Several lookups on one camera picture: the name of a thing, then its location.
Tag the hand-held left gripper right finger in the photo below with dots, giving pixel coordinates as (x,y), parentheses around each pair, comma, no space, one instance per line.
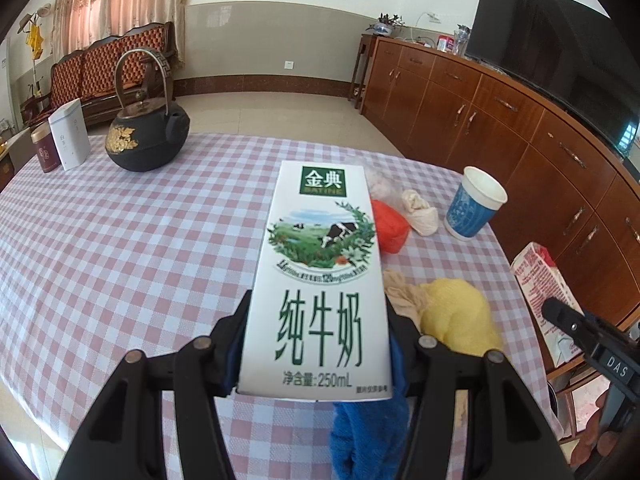
(398,360)

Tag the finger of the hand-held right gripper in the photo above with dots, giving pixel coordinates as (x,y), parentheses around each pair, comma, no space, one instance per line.
(567,317)

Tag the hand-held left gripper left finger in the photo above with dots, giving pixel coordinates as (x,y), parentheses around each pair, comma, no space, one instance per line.
(227,360)

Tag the red white cardboard box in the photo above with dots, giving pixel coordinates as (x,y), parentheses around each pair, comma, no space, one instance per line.
(540,275)

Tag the white milk carton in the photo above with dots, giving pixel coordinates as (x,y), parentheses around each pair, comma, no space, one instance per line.
(315,285)

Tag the beige crumpled stocking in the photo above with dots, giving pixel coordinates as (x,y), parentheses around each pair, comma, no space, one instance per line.
(402,295)

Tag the yellow crumpled cloth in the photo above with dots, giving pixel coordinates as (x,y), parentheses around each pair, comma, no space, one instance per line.
(455,310)

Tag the blue cloth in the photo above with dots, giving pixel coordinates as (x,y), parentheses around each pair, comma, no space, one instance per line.
(365,435)

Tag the pink checked tablecloth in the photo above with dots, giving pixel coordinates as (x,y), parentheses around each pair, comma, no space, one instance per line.
(150,260)

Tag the red plastic bag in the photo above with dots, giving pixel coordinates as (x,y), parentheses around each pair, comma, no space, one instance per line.
(390,225)

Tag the white crumpled plastic bag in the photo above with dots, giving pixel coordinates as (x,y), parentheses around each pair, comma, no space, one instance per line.
(422,217)

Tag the blue white paper cup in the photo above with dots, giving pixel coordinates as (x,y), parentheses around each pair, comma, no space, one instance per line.
(470,210)

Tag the clear plastic bag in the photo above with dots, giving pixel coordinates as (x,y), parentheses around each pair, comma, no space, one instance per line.
(382,182)

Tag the wooden sideboard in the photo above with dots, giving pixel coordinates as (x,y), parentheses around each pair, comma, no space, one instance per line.
(500,135)

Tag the black cast iron teapot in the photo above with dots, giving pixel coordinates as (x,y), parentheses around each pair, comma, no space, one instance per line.
(145,140)

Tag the black television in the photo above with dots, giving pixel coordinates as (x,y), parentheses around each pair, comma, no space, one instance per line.
(550,50)

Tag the white tin box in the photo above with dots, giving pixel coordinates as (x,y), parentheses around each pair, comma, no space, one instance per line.
(70,135)

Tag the dark red canister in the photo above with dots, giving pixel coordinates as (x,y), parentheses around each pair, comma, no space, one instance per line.
(45,152)

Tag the small wooden side table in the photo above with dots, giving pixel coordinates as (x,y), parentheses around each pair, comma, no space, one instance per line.
(357,70)

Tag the clear plastic bottles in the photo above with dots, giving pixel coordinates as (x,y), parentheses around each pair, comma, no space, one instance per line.
(461,40)

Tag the red white container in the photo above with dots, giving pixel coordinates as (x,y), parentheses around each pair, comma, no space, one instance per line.
(445,44)

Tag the wooden sofa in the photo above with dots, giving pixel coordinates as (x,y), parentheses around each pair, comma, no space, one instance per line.
(95,70)

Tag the white desk lamp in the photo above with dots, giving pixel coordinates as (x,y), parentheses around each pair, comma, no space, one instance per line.
(430,17)

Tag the potted plant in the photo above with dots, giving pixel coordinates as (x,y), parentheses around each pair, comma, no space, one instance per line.
(387,22)

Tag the pink patterned curtain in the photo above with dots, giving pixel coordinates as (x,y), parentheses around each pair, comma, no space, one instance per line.
(120,0)

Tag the straw hat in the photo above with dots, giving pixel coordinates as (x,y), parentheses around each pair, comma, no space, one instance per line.
(32,17)

